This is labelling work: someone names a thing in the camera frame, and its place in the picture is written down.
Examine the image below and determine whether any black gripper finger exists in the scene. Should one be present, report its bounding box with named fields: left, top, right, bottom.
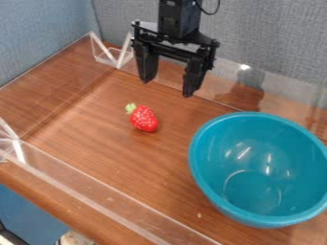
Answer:
left=182, top=58, right=205, bottom=98
left=133, top=44, right=160, bottom=83

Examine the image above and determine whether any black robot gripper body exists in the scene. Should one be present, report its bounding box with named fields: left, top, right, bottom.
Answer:
left=132, top=0, right=220, bottom=70

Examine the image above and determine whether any red toy strawberry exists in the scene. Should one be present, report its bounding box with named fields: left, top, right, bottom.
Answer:
left=125, top=102, right=158, bottom=132

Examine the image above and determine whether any blue plastic bowl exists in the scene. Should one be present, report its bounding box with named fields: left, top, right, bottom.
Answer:
left=188, top=112, right=327, bottom=229

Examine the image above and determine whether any clear acrylic back barrier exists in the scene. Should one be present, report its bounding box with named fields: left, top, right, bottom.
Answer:
left=122, top=47, right=327, bottom=128

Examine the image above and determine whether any clear acrylic barrier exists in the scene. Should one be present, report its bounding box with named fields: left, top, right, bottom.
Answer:
left=122, top=47, right=327, bottom=128
left=0, top=133, right=222, bottom=245

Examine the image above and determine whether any clear acrylic front barrier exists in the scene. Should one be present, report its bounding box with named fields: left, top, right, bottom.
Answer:
left=0, top=133, right=222, bottom=245

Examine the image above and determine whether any clear acrylic corner bracket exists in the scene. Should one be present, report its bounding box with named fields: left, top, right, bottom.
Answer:
left=89, top=32, right=133, bottom=69

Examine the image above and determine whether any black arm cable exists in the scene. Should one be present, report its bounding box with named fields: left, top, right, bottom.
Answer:
left=193, top=0, right=222, bottom=16

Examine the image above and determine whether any clear acrylic left bracket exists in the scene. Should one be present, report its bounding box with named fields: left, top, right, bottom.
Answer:
left=0, top=117, right=25, bottom=164

